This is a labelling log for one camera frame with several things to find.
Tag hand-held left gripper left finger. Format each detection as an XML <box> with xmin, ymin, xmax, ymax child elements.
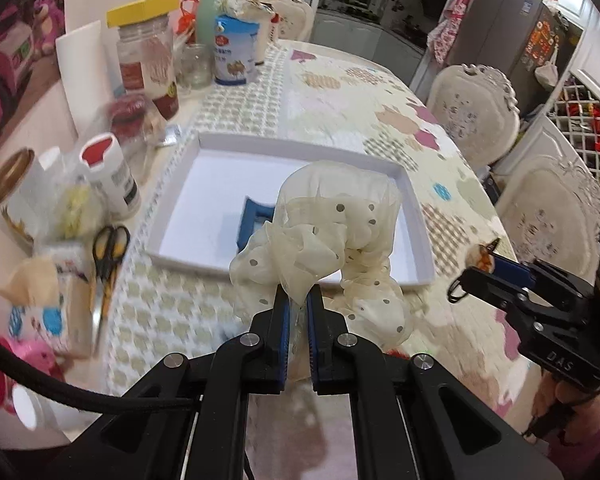
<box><xmin>45</xmin><ymin>284</ymin><xmax>290</xmax><ymax>480</ymax></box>

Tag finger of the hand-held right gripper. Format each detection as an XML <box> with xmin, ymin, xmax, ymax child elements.
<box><xmin>491</xmin><ymin>252</ymin><xmax>536</xmax><ymax>283</ymax></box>
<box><xmin>462</xmin><ymin>266</ymin><xmax>528</xmax><ymax>311</ymax></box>

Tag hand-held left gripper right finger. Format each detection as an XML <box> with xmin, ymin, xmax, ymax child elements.
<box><xmin>306</xmin><ymin>284</ymin><xmax>566</xmax><ymax>480</ymax></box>

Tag black hair tie with charm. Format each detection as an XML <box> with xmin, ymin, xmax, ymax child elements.
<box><xmin>447</xmin><ymin>237</ymin><xmax>501</xmax><ymax>303</ymax></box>

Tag blue hair claw clip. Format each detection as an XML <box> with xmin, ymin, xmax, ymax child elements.
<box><xmin>236</xmin><ymin>196</ymin><xmax>277</xmax><ymax>255</ymax></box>

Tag cream dotted organza scrunchie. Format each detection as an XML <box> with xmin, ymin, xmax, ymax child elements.
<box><xmin>227</xmin><ymin>160</ymin><xmax>416</xmax><ymax>348</ymax></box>

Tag white shallow box tray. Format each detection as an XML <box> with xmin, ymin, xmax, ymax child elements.
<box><xmin>144</xmin><ymin>131</ymin><xmax>437</xmax><ymax>288</ymax></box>

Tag person's right hand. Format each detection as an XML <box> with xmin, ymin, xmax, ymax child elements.
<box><xmin>527</xmin><ymin>375</ymin><xmax>600</xmax><ymax>443</ymax></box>

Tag cream floral dining chair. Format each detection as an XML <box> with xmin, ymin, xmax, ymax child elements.
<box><xmin>426</xmin><ymin>64</ymin><xmax>521</xmax><ymax>166</ymax></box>
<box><xmin>495</xmin><ymin>155</ymin><xmax>600</xmax><ymax>266</ymax></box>
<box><xmin>275</xmin><ymin>0</ymin><xmax>313</xmax><ymax>43</ymax></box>

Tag white lattice wine rack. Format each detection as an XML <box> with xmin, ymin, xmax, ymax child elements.
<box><xmin>550</xmin><ymin>77</ymin><xmax>600</xmax><ymax>196</ymax></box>

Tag black and yellow scissors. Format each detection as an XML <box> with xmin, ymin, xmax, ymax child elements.
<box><xmin>90</xmin><ymin>224</ymin><xmax>131</xmax><ymax>356</ymax></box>

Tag white hanging bag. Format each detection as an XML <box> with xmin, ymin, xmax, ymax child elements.
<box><xmin>535</xmin><ymin>45</ymin><xmax>561</xmax><ymax>91</ymax></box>

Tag white bottle with red cap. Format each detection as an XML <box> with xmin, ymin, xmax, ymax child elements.
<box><xmin>77</xmin><ymin>132</ymin><xmax>142</xmax><ymax>221</ymax></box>

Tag silver blister pack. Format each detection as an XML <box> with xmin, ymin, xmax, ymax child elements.
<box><xmin>155</xmin><ymin>125</ymin><xmax>183</xmax><ymax>148</ymax></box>

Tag grey refrigerator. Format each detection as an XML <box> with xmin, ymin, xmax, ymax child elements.
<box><xmin>447</xmin><ymin>0</ymin><xmax>583</xmax><ymax>106</ymax></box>

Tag cartoon print tissue pack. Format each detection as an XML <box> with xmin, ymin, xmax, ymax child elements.
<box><xmin>0</xmin><ymin>252</ymin><xmax>96</xmax><ymax>358</ymax></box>

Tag clear bag with yellow contents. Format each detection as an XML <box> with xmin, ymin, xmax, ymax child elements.
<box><xmin>55</xmin><ymin>180</ymin><xmax>106</xmax><ymax>241</ymax></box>

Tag quilted patchwork tablecloth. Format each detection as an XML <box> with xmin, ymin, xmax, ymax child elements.
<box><xmin>100</xmin><ymin>40</ymin><xmax>600</xmax><ymax>480</ymax></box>

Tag pink floral hanging apron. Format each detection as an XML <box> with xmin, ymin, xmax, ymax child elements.
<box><xmin>427</xmin><ymin>0</ymin><xmax>476</xmax><ymax>66</ymax></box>

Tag pink plastic toy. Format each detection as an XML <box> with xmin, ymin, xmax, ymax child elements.
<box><xmin>0</xmin><ymin>335</ymin><xmax>66</xmax><ymax>406</ymax></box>

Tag white cup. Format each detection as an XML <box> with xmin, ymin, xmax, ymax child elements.
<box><xmin>12</xmin><ymin>385</ymin><xmax>71</xmax><ymax>433</ymax></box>

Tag plastic bag with red lids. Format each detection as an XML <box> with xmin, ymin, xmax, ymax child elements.
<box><xmin>92</xmin><ymin>95</ymin><xmax>156</xmax><ymax>161</ymax></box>

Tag white kitchen cabinets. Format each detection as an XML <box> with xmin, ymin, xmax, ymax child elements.
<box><xmin>312</xmin><ymin>7</ymin><xmax>426</xmax><ymax>86</ymax></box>

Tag small empty glass jar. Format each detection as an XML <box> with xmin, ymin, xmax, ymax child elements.
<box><xmin>177</xmin><ymin>44</ymin><xmax>213</xmax><ymax>90</ymax></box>

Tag blue and white tin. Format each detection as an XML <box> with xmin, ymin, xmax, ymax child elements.
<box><xmin>213</xmin><ymin>14</ymin><xmax>261</xmax><ymax>86</ymax></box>

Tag small white lidded bottle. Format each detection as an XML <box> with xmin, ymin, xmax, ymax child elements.
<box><xmin>39</xmin><ymin>146</ymin><xmax>65</xmax><ymax>173</ymax></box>

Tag white can with gold rim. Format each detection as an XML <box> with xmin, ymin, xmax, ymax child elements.
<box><xmin>0</xmin><ymin>147</ymin><xmax>56</xmax><ymax>248</ymax></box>

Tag clear jar with yellow lid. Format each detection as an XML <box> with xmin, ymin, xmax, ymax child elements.
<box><xmin>106</xmin><ymin>0</ymin><xmax>181</xmax><ymax>121</ymax></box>

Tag white paper towel roll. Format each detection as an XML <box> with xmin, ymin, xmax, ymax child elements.
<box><xmin>55</xmin><ymin>20</ymin><xmax>118</xmax><ymax>136</ymax></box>

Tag pale green bottle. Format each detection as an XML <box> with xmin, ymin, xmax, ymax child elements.
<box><xmin>195</xmin><ymin>0</ymin><xmax>241</xmax><ymax>46</ymax></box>

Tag black cable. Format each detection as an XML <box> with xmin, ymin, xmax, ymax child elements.
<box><xmin>0</xmin><ymin>325</ymin><xmax>196</xmax><ymax>416</ymax></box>

